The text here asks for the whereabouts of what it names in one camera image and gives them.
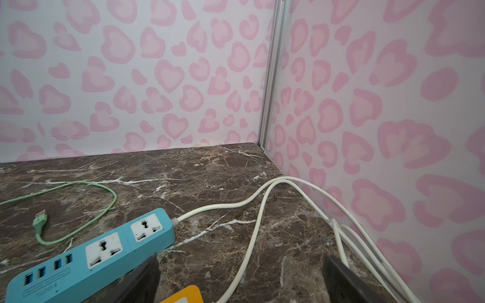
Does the orange power strip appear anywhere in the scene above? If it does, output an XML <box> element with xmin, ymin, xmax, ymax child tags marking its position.
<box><xmin>160</xmin><ymin>285</ymin><xmax>204</xmax><ymax>303</ymax></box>

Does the green multi-head charging cable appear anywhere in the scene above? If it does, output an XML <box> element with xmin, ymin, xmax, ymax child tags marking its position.
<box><xmin>0</xmin><ymin>181</ymin><xmax>118</xmax><ymax>246</ymax></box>

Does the white power strip cord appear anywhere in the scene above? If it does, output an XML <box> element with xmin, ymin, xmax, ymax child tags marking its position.
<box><xmin>213</xmin><ymin>179</ymin><xmax>418</xmax><ymax>303</ymax></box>

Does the blue power strip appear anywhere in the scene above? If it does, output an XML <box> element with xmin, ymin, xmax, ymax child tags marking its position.
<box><xmin>5</xmin><ymin>208</ymin><xmax>175</xmax><ymax>302</ymax></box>

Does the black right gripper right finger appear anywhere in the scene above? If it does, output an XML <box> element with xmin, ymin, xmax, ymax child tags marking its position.
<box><xmin>322</xmin><ymin>255</ymin><xmax>396</xmax><ymax>302</ymax></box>

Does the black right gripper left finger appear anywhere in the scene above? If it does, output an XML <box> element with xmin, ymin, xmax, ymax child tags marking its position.
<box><xmin>84</xmin><ymin>255</ymin><xmax>160</xmax><ymax>302</ymax></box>

